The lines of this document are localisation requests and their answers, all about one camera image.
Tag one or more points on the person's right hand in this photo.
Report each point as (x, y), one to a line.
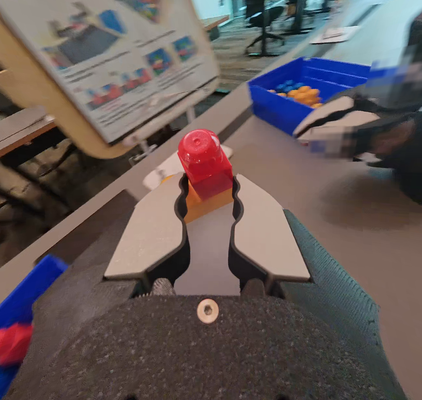
(389, 139)

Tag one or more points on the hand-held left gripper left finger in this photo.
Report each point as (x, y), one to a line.
(148, 238)

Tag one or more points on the red one-stud block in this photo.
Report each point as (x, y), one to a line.
(201, 162)

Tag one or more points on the white stand with wooden board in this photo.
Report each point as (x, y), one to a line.
(82, 136)

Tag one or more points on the yellow two-stud block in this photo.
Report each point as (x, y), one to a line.
(207, 205)

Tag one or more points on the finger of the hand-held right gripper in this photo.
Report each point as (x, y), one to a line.
(349, 121)
(329, 107)

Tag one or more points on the printed instruction sheet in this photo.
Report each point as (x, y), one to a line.
(115, 60)

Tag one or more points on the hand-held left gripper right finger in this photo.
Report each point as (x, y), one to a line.
(267, 238)

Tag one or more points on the blue plastic bin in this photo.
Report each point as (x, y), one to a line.
(280, 110)
(19, 297)

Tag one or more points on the pile of blue yellow blocks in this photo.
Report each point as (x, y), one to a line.
(303, 95)

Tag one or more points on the black office chair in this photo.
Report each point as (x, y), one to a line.
(263, 14)

